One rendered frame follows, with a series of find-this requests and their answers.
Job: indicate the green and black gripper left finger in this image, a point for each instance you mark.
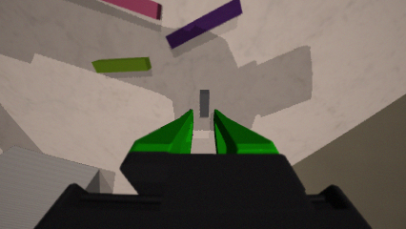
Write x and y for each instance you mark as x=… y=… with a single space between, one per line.
x=169 y=137

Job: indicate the lime green rod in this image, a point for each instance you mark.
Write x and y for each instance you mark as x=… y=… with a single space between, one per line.
x=117 y=65

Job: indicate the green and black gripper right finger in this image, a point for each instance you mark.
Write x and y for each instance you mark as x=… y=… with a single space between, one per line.
x=239 y=139

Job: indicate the pink rod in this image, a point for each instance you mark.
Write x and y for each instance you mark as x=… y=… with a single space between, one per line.
x=145 y=7

